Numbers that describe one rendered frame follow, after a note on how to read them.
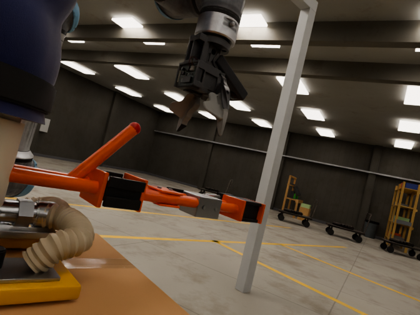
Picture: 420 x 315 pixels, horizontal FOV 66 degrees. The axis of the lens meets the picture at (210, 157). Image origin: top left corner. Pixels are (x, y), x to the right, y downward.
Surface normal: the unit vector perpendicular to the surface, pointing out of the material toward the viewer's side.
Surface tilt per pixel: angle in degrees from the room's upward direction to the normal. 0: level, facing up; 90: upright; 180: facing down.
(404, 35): 90
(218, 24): 90
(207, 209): 90
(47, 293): 90
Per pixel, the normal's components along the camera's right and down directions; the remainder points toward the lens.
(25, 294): 0.65, 0.13
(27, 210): 0.69, -0.37
